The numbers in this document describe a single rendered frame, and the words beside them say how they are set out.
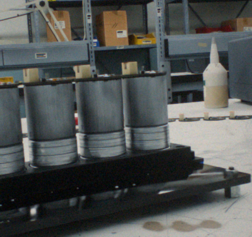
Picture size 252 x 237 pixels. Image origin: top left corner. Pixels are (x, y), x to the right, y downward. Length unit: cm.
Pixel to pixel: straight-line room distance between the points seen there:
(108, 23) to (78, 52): 188
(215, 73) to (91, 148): 47
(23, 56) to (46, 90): 235
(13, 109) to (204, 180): 10
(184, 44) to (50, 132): 262
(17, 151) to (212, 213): 9
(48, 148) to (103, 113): 3
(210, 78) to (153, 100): 45
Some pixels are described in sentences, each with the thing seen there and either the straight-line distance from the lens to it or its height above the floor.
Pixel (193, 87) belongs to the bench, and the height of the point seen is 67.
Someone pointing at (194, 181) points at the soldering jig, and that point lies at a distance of 23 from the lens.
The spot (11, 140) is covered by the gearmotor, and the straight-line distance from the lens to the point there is 23.
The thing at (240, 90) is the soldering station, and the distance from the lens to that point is 74.
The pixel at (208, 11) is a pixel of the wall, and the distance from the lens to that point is 536.
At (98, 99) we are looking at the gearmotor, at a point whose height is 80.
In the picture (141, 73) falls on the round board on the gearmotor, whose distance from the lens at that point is 26.
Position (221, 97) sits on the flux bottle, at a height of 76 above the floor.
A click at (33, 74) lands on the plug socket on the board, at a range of 24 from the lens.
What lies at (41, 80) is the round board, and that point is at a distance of 23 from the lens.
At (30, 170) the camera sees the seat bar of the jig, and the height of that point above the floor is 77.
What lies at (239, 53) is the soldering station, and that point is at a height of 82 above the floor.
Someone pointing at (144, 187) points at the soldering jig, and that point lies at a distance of 23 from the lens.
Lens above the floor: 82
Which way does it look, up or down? 5 degrees down
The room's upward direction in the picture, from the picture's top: 4 degrees counter-clockwise
